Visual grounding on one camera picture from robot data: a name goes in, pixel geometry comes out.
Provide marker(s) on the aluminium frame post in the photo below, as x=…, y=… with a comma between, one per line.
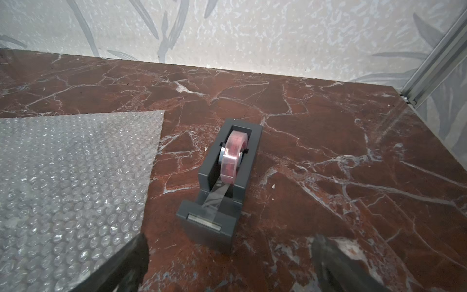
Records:
x=446, y=56

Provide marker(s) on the clear bubble wrap sheet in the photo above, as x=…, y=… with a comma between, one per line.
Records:
x=73, y=193

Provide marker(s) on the pink tape roll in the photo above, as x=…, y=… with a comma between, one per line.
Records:
x=236, y=144

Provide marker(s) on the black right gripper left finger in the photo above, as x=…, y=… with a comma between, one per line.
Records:
x=123, y=272

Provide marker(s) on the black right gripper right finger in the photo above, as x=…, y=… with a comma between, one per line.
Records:
x=336, y=272

